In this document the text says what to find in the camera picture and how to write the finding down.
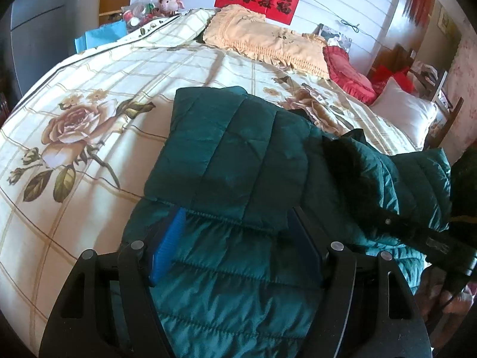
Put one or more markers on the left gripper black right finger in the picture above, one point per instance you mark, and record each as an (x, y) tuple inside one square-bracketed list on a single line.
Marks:
[(366, 307)]

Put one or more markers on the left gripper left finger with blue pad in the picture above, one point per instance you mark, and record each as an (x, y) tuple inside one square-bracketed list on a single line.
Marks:
[(105, 308)]

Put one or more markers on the dark green quilted jacket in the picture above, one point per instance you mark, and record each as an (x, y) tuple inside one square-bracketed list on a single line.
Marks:
[(237, 286)]

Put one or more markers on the person's right hand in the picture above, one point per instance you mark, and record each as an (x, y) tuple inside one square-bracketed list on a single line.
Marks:
[(431, 292)]

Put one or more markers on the white pillow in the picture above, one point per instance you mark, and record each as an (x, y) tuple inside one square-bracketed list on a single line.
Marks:
[(411, 115)]

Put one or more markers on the floral cream bed sheet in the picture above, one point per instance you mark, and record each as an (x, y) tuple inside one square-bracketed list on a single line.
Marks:
[(78, 148)]

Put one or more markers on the red ruffled cushion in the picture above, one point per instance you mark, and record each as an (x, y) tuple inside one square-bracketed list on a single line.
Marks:
[(346, 76)]

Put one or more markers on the wooden chair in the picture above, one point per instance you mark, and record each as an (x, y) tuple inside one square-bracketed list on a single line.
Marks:
[(423, 81)]

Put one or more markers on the framed photo on bed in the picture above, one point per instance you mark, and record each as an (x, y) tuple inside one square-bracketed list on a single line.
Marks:
[(334, 38)]

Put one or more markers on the blue paper bag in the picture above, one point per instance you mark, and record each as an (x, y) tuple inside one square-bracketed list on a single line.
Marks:
[(108, 33)]

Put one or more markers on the grey refrigerator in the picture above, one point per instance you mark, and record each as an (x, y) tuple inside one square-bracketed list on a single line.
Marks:
[(34, 38)]

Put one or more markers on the yellow ruffled pillow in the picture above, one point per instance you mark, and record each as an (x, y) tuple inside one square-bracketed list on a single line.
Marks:
[(246, 32)]

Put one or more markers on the clear bag of items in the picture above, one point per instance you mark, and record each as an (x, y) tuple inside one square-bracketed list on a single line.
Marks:
[(138, 13)]

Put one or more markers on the pink pig plush toy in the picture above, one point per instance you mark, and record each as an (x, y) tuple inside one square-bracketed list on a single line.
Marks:
[(170, 7)]

